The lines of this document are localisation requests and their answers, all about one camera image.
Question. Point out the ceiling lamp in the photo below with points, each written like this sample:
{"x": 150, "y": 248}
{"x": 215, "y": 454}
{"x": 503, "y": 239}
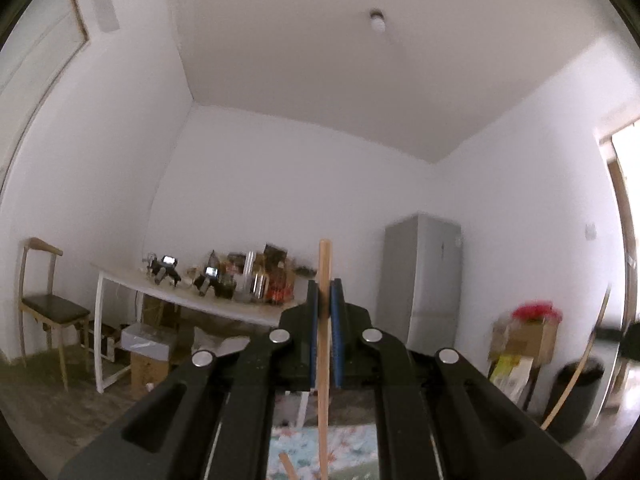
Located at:
{"x": 377, "y": 21}

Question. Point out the blue floral cloth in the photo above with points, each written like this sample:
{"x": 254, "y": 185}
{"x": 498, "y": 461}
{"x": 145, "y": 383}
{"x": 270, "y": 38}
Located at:
{"x": 350, "y": 447}

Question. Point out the wooden chair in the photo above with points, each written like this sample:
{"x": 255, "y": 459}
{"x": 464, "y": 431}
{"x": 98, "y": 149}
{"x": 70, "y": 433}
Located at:
{"x": 52, "y": 310}

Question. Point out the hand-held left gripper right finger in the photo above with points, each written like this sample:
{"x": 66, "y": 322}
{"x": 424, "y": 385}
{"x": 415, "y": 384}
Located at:
{"x": 337, "y": 340}

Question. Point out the yellow white bag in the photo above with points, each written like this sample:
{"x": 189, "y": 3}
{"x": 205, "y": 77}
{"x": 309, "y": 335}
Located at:
{"x": 507, "y": 375}

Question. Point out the black device with screen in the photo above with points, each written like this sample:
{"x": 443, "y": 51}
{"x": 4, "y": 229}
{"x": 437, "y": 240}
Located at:
{"x": 165, "y": 266}
{"x": 207, "y": 280}

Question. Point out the pile of bottles and packets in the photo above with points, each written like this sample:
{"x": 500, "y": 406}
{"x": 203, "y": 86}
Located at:
{"x": 270, "y": 280}

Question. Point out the black trash bin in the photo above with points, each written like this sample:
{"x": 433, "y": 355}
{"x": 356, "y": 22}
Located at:
{"x": 582, "y": 410}

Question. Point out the white panelled door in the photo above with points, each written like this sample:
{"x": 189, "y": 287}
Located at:
{"x": 35, "y": 60}

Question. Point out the red plastic bag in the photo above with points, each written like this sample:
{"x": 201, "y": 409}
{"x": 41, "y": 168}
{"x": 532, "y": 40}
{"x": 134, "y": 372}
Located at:
{"x": 535, "y": 310}

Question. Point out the wall switch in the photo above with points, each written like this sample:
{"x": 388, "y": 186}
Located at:
{"x": 591, "y": 230}

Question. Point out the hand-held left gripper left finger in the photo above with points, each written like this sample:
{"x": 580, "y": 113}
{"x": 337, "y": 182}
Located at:
{"x": 312, "y": 340}

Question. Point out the grey refrigerator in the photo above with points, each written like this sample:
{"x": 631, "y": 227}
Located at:
{"x": 420, "y": 280}

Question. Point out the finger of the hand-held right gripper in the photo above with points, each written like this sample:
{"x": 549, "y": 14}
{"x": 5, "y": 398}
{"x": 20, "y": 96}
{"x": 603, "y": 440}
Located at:
{"x": 607, "y": 333}

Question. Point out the small cardboard box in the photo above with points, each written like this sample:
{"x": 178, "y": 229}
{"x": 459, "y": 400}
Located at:
{"x": 150, "y": 377}

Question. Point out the white table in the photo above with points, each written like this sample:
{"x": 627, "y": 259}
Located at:
{"x": 150, "y": 287}

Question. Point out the white box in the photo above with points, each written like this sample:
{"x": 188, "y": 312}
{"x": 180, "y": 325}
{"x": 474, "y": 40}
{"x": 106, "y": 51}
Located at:
{"x": 147, "y": 340}

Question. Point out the large cardboard box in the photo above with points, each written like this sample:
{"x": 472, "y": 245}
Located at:
{"x": 530, "y": 340}

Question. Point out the wooden door frame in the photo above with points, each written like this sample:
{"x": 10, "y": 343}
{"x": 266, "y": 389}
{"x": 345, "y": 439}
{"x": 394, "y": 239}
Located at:
{"x": 620, "y": 200}

